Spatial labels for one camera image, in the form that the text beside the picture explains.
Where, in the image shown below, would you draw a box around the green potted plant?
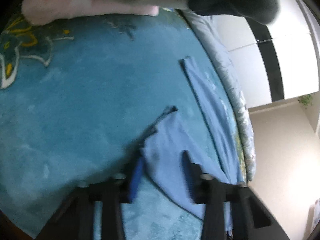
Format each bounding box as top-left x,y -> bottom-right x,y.
297,94 -> 314,109

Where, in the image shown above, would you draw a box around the white wardrobe with black stripe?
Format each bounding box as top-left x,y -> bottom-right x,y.
212,0 -> 320,108

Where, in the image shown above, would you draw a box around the blue fleece pants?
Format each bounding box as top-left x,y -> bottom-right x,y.
140,57 -> 247,233

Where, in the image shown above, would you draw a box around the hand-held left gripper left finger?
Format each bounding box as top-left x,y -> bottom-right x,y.
35,152 -> 145,240

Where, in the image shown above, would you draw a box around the green floral blanket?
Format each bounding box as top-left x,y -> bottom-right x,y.
0,7 -> 250,239

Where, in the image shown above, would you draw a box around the light blue daisy quilt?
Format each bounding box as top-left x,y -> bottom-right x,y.
179,9 -> 257,180

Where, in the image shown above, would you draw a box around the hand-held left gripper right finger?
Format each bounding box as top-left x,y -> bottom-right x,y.
180,150 -> 290,240

